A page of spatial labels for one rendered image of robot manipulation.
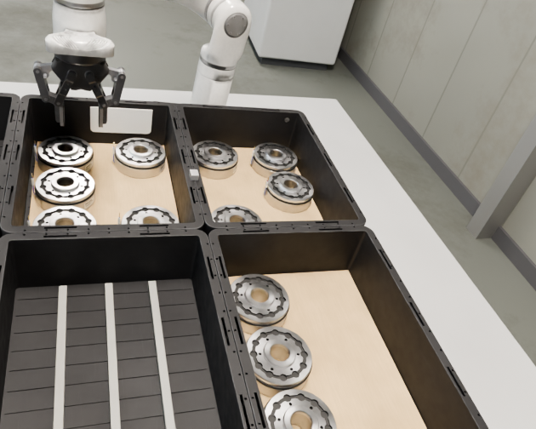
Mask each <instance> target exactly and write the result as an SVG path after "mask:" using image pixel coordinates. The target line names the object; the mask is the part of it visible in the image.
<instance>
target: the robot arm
mask: <svg viewBox="0 0 536 429"><path fill-rule="evenodd" d="M164 1H169V2H173V3H179V4H181V5H184V6H186V7H187V8H189V9H190V10H192V11H193V12H195V13H196V14H198V15H199V16H201V17H202V18H203V19H204V20H206V21H207V22H208V24H209V25H210V26H211V27H212V28H213V34H212V37H211V41H210V43H206V44H204V45H203V46H202V49H201V53H200V57H199V61H198V65H197V73H196V77H195V82H194V86H193V90H192V95H191V102H190V104H201V105H216V106H226V102H227V100H228V96H229V93H230V89H231V83H232V79H233V76H234V72H235V69H236V66H237V62H238V61H239V59H240V58H241V56H242V53H243V50H244V48H245V45H246V42H247V40H248V34H249V32H250V28H251V23H252V16H251V13H250V10H249V9H248V7H247V6H246V5H245V4H244V3H243V2H242V1H241V0H164ZM52 19H53V34H49V35H48V36H46V37H45V45H46V51H48V52H49V53H52V54H54V58H53V60H52V62H50V63H42V62H41V61H39V60H36V61H35V62H34V67H33V73H34V76H35V78H36V82H37V86H38V89H39V93H40V95H41V98H42V101H43V102H45V103H47V102H50V103H52V104H54V109H55V120H56V122H57V123H60V126H65V110H64V100H65V98H66V96H67V95H68V93H69V91H70V89H71V90H79V89H82V90H85V91H91V90H92V91H93V93H94V96H95V98H96V99H97V101H98V102H99V128H103V124H106V123H107V108H108V107H109V106H118V105H119V102H120V99H121V95H122V91H123V86H124V83H125V79H126V75H125V70H124V68H123V67H121V66H120V67H118V68H113V67H109V66H108V64H107V62H106V58H111V57H113V56H114V47H115V45H114V43H113V42H112V41H111V40H110V39H107V38H106V14H105V0H53V10H52ZM51 71H53V72H54V73H55V75H56V76H57V77H58V78H59V79H60V83H59V87H58V88H57V90H56V92H55V93H54V92H51V91H50V89H49V86H48V81H47V78H48V77H49V73H50V72H51ZM108 74H109V75H110V76H111V80H112V81H113V82H114V84H113V87H112V91H111V94H110V95H105V92H104V90H103V88H102V85H101V82H102V81H103V80H104V79H105V77H106V76H107V75H108Z"/></svg>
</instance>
